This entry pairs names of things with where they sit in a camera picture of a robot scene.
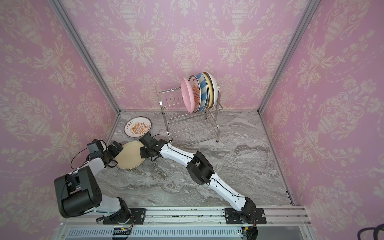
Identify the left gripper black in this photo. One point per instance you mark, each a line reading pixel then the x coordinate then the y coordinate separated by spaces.
pixel 114 150

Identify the beige plain plate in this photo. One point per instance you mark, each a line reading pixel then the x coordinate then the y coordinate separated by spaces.
pixel 130 157

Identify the steel two-tier dish rack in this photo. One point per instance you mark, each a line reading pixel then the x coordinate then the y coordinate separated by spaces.
pixel 188 132

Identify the pink bear plate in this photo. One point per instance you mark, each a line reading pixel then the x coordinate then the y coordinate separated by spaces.
pixel 188 95

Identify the orange sunburst plate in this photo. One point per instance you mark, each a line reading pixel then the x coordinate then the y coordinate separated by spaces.
pixel 196 91
pixel 137 127

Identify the blue striped plate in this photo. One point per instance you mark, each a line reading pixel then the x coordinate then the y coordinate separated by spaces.
pixel 203 91

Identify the yellow bear plate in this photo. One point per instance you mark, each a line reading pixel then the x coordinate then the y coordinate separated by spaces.
pixel 210 90

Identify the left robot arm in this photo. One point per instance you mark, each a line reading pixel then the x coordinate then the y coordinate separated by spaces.
pixel 78 192

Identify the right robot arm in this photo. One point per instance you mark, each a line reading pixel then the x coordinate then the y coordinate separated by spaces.
pixel 201 172

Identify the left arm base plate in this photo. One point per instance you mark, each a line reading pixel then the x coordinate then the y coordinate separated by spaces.
pixel 134 216

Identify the aluminium mounting rail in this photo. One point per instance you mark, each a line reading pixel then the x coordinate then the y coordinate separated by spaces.
pixel 192 223

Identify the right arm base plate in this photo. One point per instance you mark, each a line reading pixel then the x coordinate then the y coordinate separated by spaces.
pixel 261 216

